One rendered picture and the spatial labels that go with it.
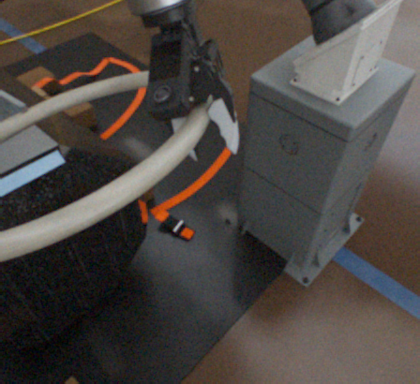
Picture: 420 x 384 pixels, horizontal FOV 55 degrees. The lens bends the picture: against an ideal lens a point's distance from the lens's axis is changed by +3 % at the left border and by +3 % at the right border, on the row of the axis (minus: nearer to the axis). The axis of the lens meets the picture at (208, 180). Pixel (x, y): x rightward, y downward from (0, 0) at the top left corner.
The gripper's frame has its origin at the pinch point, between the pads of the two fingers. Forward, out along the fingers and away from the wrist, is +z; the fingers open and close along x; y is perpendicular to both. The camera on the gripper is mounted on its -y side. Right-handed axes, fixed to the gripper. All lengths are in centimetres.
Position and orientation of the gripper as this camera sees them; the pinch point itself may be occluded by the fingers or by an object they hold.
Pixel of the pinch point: (212, 152)
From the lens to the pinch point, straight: 58.1
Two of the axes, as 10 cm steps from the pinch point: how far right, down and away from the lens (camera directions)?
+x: -9.4, 1.5, 3.1
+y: 1.7, -5.9, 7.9
